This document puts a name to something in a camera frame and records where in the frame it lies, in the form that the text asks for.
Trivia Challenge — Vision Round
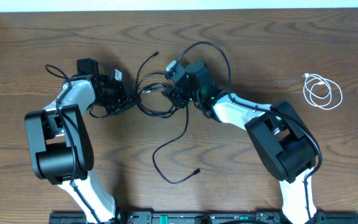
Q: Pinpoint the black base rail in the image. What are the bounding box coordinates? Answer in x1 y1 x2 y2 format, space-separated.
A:
48 211 358 224

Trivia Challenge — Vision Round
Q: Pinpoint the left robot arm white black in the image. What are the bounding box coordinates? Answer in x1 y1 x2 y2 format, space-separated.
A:
25 75 139 223

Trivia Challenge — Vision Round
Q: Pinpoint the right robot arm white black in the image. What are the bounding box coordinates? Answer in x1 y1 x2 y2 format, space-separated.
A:
163 88 322 223

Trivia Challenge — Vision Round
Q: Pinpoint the white USB cable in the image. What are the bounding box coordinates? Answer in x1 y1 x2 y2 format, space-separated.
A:
301 72 344 110

